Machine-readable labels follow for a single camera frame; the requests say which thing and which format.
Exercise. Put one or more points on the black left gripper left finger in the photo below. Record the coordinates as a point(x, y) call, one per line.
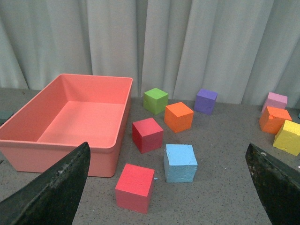
point(53, 197)

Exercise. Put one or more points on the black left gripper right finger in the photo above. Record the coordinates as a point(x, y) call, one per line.
point(277, 185)

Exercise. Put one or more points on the light blue foam cube cracked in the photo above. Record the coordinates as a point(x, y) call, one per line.
point(180, 164)

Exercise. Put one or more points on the yellow foam cube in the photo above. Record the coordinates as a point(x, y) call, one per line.
point(288, 138)

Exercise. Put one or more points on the orange foam cube right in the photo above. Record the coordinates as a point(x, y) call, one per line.
point(272, 119)

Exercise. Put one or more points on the orange foam cube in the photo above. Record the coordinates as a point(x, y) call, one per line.
point(178, 117)
point(272, 119)

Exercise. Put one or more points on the red foam cube front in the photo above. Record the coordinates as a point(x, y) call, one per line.
point(134, 188)

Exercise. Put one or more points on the pink foam cube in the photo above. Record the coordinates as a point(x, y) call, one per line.
point(275, 100)

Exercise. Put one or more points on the pink plastic bin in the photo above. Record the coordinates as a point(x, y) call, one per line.
point(70, 110)

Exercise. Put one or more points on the purple foam cube back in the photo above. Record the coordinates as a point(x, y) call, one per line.
point(205, 101)

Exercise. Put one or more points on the dark red foam cube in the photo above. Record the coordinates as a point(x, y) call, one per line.
point(147, 135)

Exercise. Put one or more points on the orange foam cube left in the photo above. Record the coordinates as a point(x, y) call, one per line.
point(178, 117)

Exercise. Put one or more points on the grey white curtain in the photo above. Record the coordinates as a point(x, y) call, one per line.
point(242, 49)

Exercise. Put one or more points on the green foam cube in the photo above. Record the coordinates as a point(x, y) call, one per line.
point(155, 100)

